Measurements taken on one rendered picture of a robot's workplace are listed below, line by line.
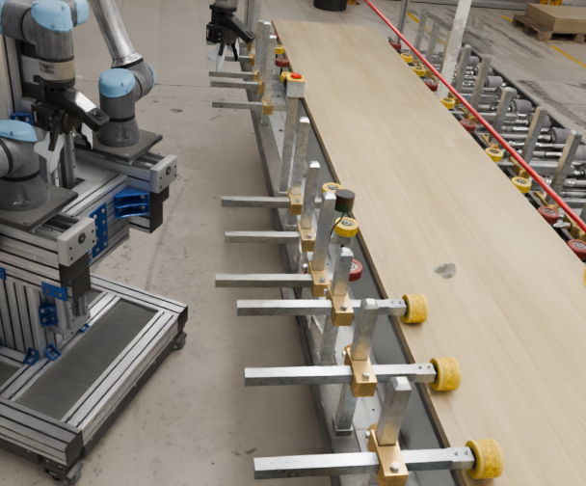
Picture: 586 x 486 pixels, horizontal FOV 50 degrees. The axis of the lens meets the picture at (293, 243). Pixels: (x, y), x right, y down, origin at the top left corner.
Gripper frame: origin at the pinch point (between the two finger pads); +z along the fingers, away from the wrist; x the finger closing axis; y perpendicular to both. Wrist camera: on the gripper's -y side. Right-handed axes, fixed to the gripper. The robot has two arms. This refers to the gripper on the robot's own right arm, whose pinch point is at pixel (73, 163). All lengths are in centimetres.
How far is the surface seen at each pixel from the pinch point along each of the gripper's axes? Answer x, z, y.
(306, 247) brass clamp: -65, 48, -41
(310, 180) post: -71, 26, -38
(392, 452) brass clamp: 18, 35, -87
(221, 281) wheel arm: -31, 46, -25
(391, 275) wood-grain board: -54, 42, -72
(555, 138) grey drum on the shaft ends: -229, 49, -122
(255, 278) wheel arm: -37, 46, -34
